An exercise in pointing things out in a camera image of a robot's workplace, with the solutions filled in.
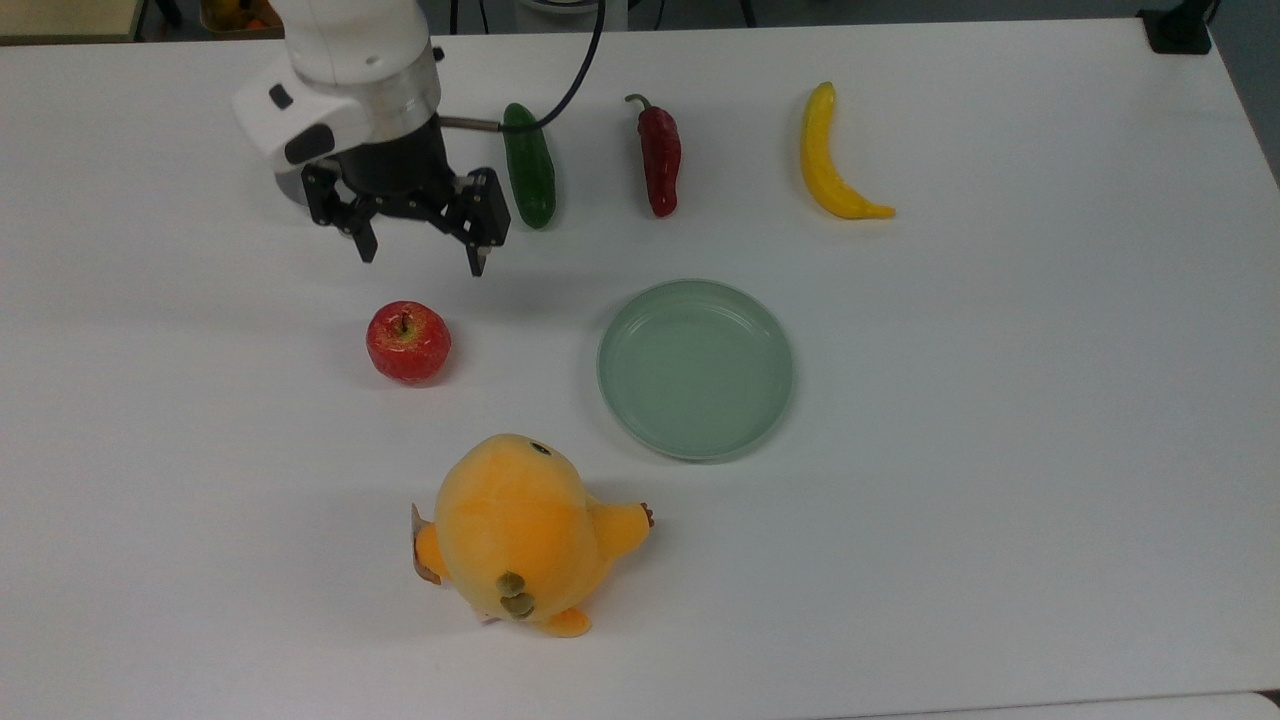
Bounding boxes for orange plush toy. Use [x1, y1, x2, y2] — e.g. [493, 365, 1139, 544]
[410, 432, 656, 639]

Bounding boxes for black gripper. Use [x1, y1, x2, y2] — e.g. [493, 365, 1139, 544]
[302, 113, 513, 279]

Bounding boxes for pale green plate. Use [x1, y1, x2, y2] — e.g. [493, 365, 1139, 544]
[597, 278, 796, 462]

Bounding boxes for wooden furniture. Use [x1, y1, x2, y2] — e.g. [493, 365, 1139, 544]
[0, 0, 148, 44]

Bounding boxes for black table clamp mount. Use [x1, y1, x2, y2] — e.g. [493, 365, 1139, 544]
[1138, 0, 1217, 56]

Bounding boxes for red apple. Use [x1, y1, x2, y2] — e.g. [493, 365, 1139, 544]
[365, 300, 453, 386]

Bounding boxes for thin black cable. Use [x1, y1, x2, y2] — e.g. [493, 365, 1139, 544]
[438, 0, 608, 133]

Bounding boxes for yellow banana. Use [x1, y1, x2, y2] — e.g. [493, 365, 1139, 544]
[799, 81, 897, 221]

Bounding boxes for box with orange items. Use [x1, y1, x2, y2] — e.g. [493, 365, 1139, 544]
[198, 0, 287, 39]

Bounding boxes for red chili pepper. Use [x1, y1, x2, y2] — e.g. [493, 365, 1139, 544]
[625, 93, 683, 219]

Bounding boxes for green cucumber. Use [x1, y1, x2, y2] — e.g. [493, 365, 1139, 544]
[501, 102, 558, 230]

